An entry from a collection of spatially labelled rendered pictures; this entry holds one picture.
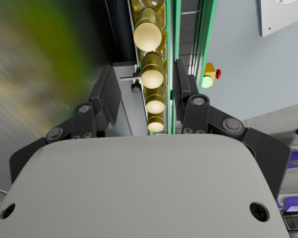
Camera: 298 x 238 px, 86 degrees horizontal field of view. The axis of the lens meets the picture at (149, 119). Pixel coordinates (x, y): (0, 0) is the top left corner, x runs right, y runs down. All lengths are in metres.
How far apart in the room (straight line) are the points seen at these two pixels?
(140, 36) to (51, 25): 0.12
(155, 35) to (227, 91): 0.93
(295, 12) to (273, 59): 0.22
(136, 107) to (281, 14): 0.70
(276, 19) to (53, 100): 0.89
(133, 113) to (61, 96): 0.49
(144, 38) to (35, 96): 0.14
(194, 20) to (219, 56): 0.46
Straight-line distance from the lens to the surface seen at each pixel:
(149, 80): 0.24
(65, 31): 0.29
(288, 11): 0.95
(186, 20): 0.51
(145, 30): 0.21
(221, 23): 0.87
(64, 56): 0.27
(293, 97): 1.36
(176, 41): 0.43
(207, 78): 0.66
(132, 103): 0.66
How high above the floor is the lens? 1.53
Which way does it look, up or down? 41 degrees down
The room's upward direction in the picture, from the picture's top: 178 degrees counter-clockwise
